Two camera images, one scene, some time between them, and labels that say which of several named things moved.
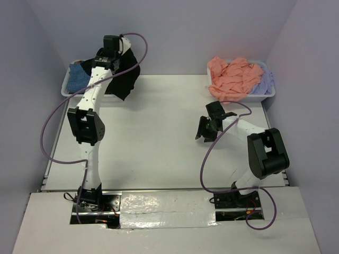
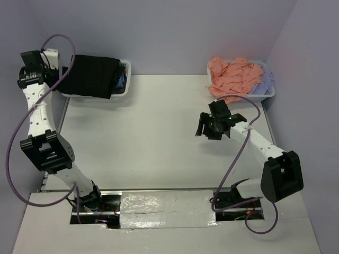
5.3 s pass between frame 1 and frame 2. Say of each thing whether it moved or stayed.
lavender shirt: stayed
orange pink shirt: stayed
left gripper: moved
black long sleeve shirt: moved
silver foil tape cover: stayed
